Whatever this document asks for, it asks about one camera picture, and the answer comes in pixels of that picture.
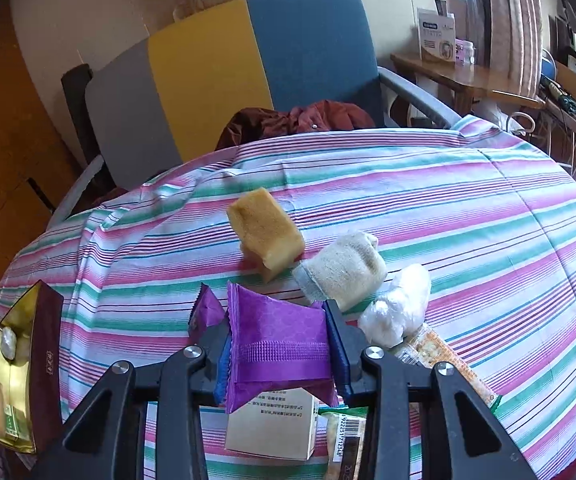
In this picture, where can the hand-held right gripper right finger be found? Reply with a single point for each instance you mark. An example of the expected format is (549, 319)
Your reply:
(341, 355)

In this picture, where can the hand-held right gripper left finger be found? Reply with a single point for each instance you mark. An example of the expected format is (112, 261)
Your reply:
(223, 366)

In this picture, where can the purple foil packet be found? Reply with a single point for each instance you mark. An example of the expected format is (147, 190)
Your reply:
(278, 340)
(207, 310)

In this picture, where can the cream sock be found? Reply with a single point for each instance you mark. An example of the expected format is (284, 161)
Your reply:
(343, 267)

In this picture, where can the yellow sponge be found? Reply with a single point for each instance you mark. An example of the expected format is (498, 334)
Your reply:
(265, 230)

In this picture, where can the maroon box with gold lining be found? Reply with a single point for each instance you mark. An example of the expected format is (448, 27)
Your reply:
(43, 360)

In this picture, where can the white crumpled plastic bag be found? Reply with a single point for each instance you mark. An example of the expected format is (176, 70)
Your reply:
(398, 305)

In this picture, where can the white cardboard box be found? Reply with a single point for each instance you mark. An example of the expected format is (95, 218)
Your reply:
(273, 425)

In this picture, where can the barcode snack packet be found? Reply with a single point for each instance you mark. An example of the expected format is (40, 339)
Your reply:
(345, 440)

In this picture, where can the small green packet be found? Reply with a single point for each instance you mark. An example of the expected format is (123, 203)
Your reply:
(14, 421)

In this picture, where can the small white wrapped item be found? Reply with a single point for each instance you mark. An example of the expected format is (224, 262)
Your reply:
(7, 344)

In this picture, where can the dark red garment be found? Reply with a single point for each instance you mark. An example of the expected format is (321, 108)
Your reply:
(308, 119)

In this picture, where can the grey yellow blue chair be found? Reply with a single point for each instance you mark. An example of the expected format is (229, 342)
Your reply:
(208, 75)

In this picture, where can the wooden desk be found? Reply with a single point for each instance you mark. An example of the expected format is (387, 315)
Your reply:
(460, 77)

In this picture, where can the pink box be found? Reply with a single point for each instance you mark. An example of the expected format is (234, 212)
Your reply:
(464, 52)

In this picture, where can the white printed carton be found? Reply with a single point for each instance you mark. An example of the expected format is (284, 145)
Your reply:
(435, 37)

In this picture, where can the cluttered shelf unit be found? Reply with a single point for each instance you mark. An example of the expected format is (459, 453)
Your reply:
(575, 95)

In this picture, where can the patterned curtain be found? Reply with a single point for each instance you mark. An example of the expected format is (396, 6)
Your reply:
(510, 25)

